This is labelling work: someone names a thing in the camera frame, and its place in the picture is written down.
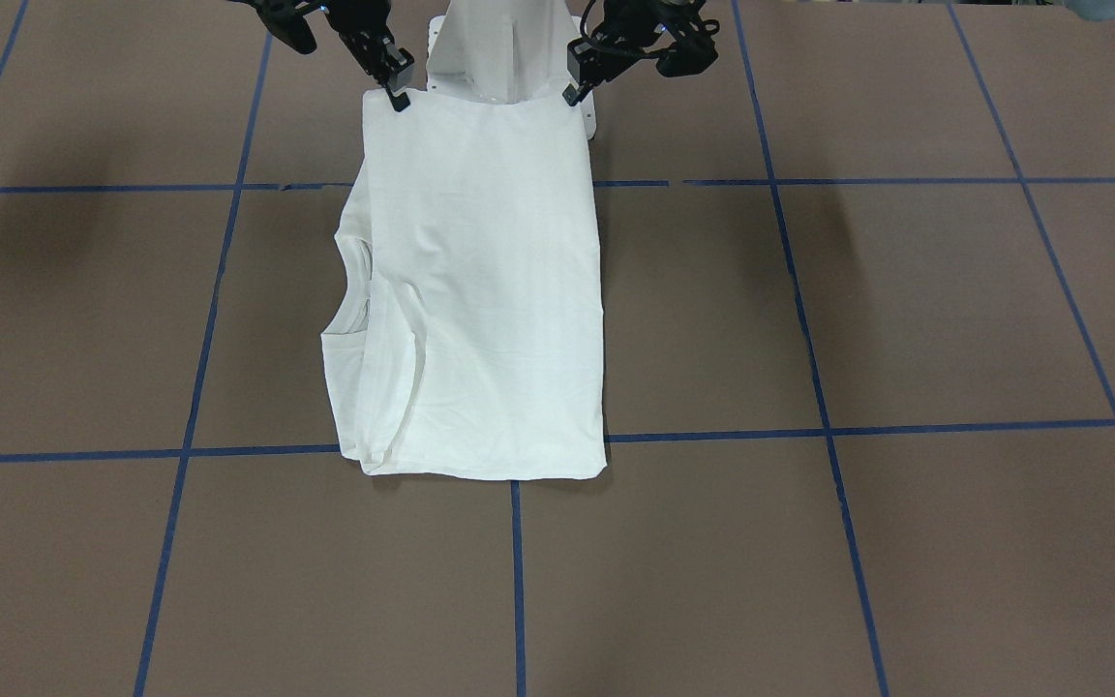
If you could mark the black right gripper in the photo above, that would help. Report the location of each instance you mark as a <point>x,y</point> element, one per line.
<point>371,42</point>

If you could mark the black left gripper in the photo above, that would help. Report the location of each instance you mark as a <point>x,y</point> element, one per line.
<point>597,55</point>

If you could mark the white printed long-sleeve shirt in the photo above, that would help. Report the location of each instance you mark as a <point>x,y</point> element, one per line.
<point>470,339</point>

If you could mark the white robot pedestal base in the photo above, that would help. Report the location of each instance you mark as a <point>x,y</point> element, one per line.
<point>501,66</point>

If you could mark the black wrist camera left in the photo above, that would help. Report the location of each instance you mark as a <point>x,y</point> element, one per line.
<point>693,48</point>

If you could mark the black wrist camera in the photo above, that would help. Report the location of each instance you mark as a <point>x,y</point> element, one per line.
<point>287,22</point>
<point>693,48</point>

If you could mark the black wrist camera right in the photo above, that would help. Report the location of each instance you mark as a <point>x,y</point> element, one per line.
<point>287,22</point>

